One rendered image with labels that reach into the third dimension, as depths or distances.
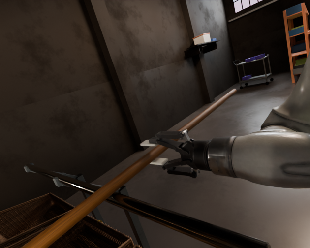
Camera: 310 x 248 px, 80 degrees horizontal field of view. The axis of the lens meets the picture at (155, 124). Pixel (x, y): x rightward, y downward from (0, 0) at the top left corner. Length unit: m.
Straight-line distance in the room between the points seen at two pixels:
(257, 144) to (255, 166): 0.04
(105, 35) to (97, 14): 0.38
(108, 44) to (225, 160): 3.67
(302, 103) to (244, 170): 0.21
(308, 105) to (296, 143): 0.16
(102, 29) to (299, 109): 3.72
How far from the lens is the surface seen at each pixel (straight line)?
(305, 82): 0.51
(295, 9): 6.93
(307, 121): 0.51
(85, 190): 0.62
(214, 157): 0.42
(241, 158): 0.40
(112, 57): 3.89
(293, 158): 0.38
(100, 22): 4.03
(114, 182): 0.50
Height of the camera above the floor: 1.42
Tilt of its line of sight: 14 degrees down
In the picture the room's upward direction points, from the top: 18 degrees counter-clockwise
